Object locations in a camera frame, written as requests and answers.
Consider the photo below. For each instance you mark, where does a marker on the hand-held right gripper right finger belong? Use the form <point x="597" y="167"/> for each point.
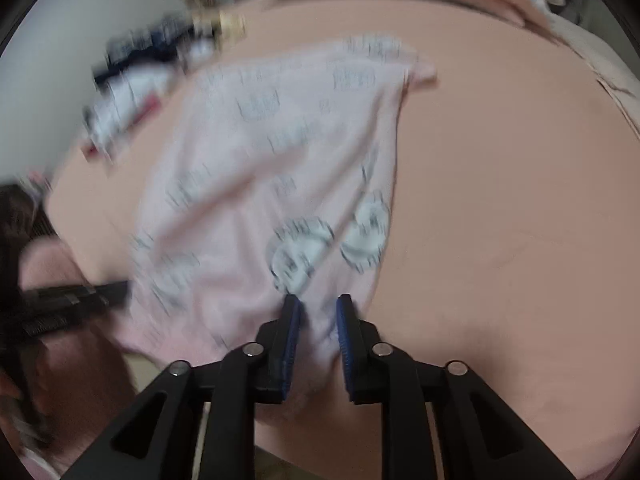
<point x="346" y="345"/>

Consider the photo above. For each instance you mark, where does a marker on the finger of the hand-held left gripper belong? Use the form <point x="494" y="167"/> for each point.
<point x="107" y="294"/>

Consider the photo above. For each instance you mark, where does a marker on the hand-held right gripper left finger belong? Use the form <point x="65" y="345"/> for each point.
<point x="291" y="345"/>

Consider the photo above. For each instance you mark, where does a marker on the pink cartoon print pants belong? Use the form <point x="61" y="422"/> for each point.
<point x="250" y="160"/>

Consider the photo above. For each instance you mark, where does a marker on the person's left forearm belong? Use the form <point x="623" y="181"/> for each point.
<point x="50" y="265"/>

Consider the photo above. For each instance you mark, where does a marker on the dark cloth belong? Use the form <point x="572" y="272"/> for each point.
<point x="20" y="220"/>

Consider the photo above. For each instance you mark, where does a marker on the magenta garment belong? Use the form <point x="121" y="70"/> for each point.
<point x="145" y="109"/>

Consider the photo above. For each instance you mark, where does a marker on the navy striped garment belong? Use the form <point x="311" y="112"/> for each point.
<point x="140" y="40"/>

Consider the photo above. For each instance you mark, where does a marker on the yellow garment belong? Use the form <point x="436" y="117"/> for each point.
<point x="222" y="22"/>

